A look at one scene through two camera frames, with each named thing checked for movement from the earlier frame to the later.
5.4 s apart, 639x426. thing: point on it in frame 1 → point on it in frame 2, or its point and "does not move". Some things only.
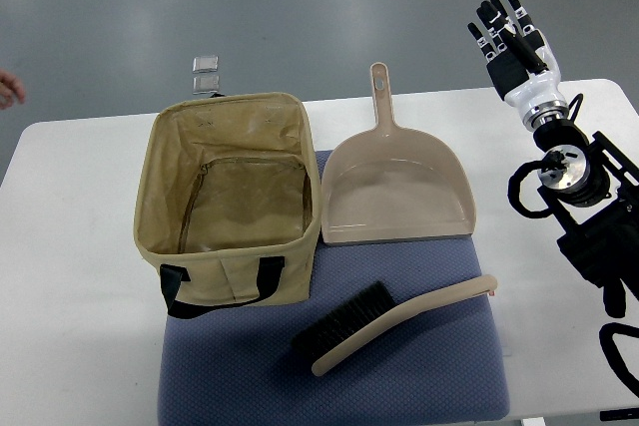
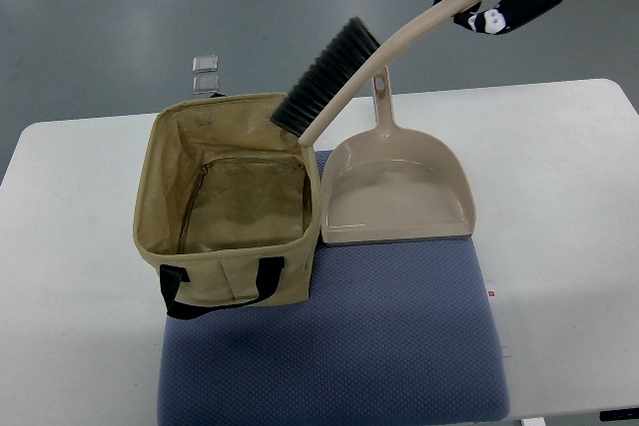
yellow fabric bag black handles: (228, 203) does not move
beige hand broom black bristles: (369, 311) → (353, 54)
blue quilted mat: (244, 366) does not move
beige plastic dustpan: (393, 183) does not move
